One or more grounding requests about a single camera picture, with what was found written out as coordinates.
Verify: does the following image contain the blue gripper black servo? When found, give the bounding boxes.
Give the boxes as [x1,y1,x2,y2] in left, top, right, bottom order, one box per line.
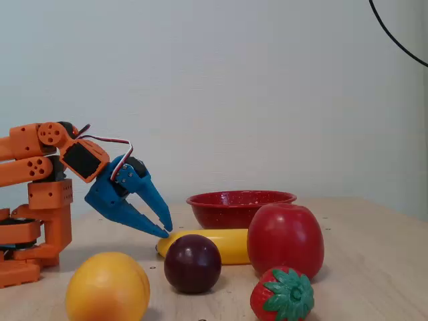
[84,154,174,239]

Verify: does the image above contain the yellow orange toy peach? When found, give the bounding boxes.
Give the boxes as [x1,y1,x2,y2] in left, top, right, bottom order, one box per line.
[65,251,151,321]

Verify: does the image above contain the red speckled enamel bowl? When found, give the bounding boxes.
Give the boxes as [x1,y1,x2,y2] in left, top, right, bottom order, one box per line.
[185,190,298,231]

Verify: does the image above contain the dark purple toy plum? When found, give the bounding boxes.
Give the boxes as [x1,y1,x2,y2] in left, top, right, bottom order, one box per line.
[163,233,223,295]

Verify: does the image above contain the yellow toy banana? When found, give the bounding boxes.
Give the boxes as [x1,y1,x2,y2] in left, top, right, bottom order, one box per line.
[156,229,251,265]

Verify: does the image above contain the red toy apple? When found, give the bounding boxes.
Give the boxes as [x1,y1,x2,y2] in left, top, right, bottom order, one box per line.
[246,203,325,281]

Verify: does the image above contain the red toy strawberry green leaves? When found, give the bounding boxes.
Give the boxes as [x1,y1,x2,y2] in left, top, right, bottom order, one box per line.
[249,266,315,321]

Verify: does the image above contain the white red black servo wire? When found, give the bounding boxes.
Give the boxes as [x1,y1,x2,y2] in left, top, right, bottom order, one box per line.
[74,124,134,182]

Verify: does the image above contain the thin black cable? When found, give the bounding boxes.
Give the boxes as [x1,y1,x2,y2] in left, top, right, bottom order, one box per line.
[368,0,428,68]

